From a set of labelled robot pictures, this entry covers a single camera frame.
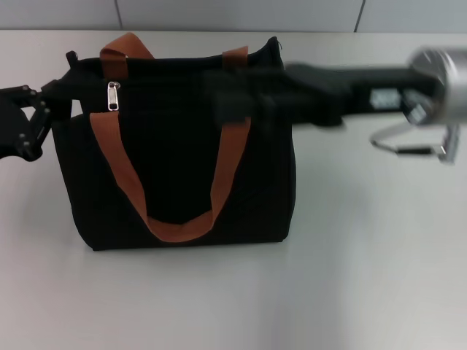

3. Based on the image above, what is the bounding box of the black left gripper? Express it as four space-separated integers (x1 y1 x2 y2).
0 77 74 162

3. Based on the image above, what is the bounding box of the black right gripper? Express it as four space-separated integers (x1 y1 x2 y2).
205 63 439 128

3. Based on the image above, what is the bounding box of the black bag with orange handles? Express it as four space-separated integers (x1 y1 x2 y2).
50 31 297 253

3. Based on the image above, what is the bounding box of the silver zipper pull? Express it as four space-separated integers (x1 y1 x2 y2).
105 80 122 112

